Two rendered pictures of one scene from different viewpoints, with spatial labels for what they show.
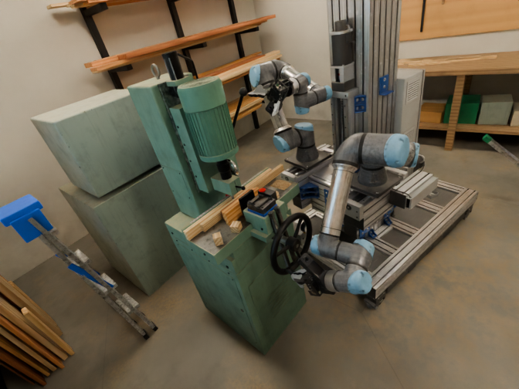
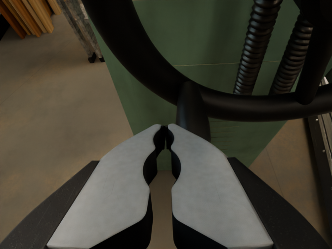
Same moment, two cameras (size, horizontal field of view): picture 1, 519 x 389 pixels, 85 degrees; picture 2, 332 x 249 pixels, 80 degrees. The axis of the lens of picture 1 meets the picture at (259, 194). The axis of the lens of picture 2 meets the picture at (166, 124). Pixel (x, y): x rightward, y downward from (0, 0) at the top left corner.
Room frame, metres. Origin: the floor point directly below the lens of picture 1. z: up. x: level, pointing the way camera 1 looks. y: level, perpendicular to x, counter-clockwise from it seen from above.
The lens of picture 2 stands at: (0.77, -0.11, 0.85)
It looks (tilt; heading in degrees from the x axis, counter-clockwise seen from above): 57 degrees down; 45
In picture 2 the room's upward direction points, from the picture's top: 6 degrees counter-clockwise
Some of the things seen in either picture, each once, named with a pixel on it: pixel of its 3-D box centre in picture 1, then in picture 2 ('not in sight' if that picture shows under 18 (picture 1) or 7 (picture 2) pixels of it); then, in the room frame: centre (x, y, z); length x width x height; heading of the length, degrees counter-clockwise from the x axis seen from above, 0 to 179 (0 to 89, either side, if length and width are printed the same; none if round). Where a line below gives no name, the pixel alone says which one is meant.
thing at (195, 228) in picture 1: (233, 200); not in sight; (1.20, 0.13, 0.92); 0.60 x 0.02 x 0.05; 131
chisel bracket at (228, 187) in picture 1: (226, 184); not in sight; (1.20, 0.14, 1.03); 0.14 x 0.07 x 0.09; 41
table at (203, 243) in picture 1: (253, 216); not in sight; (1.11, 0.05, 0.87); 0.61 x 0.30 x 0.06; 131
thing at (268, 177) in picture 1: (246, 194); not in sight; (1.24, 0.06, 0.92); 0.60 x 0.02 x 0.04; 131
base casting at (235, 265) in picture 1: (226, 221); not in sight; (1.27, 0.21, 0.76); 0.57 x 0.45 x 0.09; 41
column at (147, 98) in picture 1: (184, 151); not in sight; (1.40, 0.32, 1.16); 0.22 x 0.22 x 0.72; 41
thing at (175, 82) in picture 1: (175, 75); not in sight; (1.29, 0.22, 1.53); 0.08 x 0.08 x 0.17; 41
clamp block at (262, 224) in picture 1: (265, 214); not in sight; (1.04, -0.01, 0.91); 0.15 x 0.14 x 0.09; 131
